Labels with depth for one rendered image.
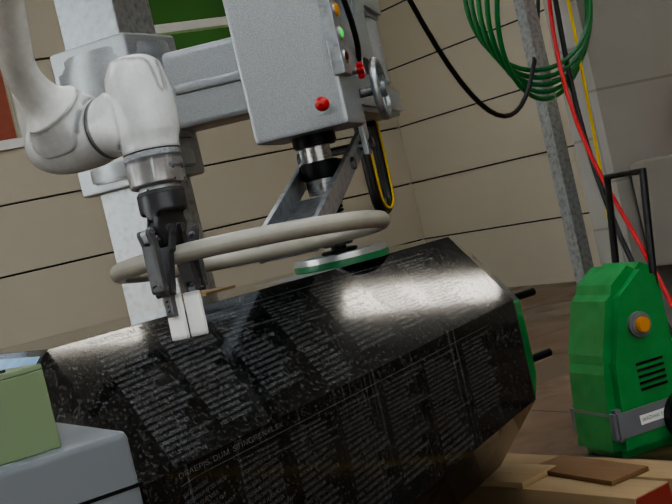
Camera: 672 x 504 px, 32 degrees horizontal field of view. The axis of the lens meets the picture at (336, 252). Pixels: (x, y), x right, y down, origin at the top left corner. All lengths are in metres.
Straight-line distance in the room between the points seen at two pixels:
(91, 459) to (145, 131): 0.69
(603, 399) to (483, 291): 1.18
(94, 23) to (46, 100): 1.46
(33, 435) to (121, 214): 2.10
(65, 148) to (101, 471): 0.77
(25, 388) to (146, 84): 0.70
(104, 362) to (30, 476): 0.94
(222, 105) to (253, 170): 6.17
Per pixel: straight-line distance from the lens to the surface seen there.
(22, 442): 1.23
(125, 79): 1.81
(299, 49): 2.55
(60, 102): 1.88
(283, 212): 2.44
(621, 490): 2.60
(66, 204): 8.76
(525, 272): 9.27
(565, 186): 4.86
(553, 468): 2.82
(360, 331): 2.38
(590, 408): 3.81
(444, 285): 2.60
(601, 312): 3.72
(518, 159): 9.07
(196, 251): 1.78
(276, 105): 2.56
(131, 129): 1.80
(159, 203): 1.79
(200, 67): 3.26
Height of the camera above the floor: 0.98
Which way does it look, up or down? 2 degrees down
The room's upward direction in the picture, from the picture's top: 13 degrees counter-clockwise
